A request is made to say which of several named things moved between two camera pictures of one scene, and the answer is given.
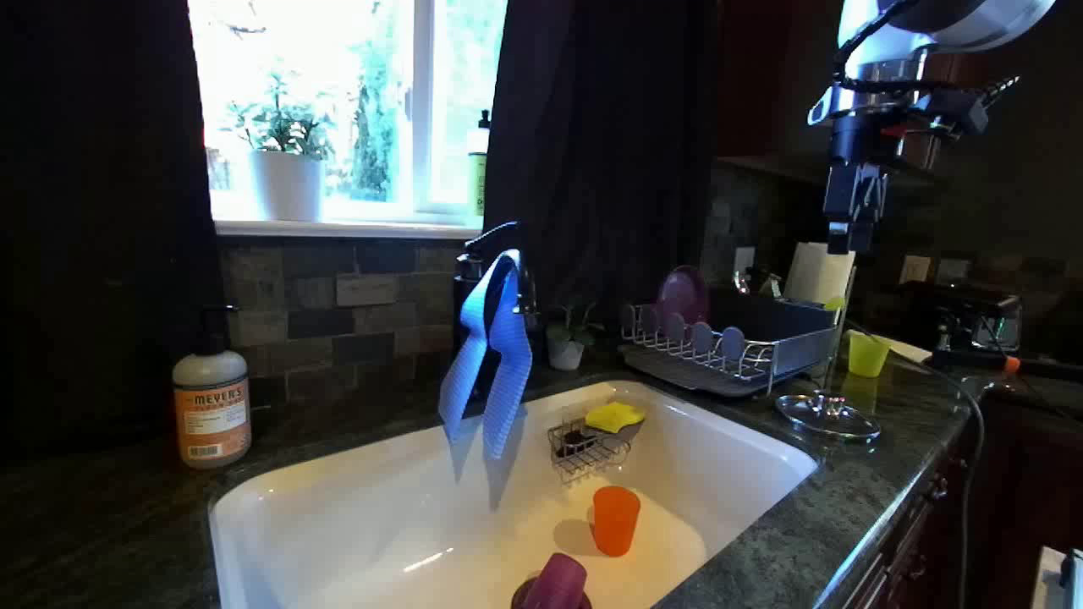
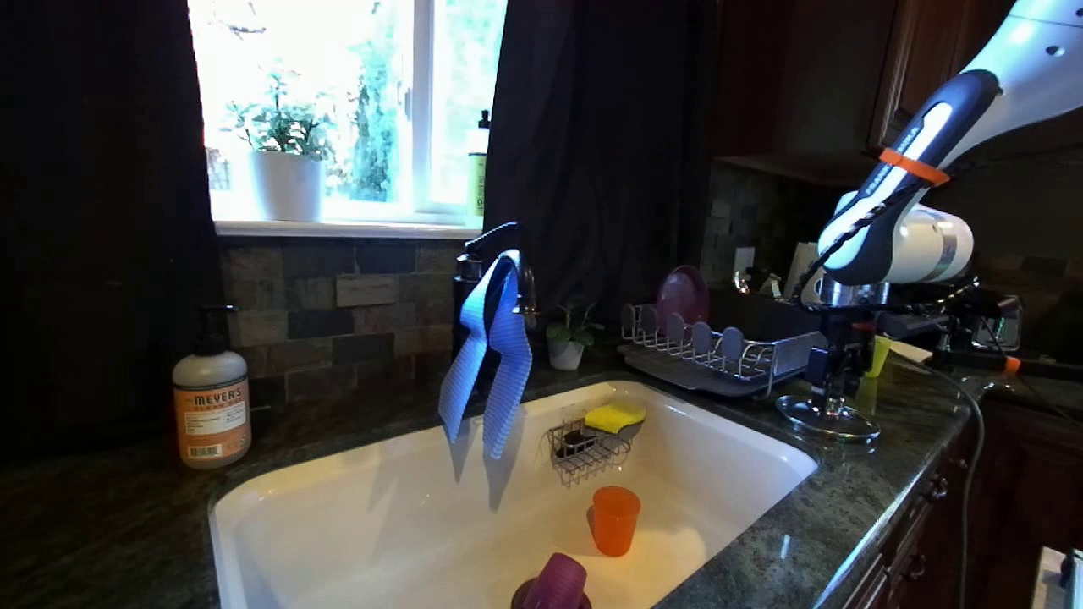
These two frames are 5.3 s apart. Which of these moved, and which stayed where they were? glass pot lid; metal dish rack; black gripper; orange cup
Moved: black gripper
Stayed: orange cup; metal dish rack; glass pot lid
